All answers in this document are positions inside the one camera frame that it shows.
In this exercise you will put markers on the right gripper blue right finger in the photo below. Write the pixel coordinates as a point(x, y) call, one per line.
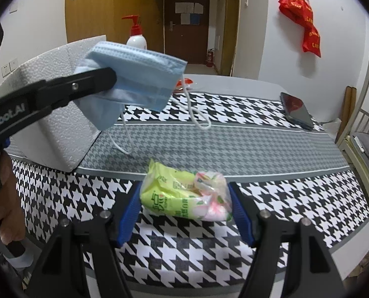
point(310, 271)

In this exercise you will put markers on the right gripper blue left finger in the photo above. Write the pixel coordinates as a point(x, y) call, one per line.
point(60, 269)

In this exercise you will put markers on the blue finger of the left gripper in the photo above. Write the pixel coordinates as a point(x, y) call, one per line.
point(59, 92)

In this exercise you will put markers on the blue face mask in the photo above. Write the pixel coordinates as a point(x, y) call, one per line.
point(144, 78)

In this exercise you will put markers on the green tissue packet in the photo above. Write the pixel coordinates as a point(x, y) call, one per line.
point(203, 196)

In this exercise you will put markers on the person's left hand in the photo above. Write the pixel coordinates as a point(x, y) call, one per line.
point(12, 217)

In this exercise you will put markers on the wooden wardrobe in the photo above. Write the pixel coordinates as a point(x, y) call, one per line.
point(88, 18)

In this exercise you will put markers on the white pump bottle red cap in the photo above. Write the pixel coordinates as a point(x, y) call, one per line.
point(136, 38)

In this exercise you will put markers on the houndstooth table runner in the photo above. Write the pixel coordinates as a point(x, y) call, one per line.
point(185, 236)

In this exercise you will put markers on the red snack packet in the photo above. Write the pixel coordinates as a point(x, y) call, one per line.
point(179, 86)

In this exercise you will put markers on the metal bunk bed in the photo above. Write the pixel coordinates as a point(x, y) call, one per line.
point(351, 144)

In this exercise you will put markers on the dark brown entrance door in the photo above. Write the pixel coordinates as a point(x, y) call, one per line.
point(186, 24)

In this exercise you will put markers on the red fire extinguisher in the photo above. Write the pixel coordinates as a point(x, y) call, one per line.
point(210, 58)

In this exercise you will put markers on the black smartphone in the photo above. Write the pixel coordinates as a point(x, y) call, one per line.
point(296, 112)

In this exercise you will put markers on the red hanging bags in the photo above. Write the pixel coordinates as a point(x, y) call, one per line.
point(301, 13)

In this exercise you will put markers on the wall socket pair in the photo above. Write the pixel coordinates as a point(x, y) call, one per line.
point(9, 67)

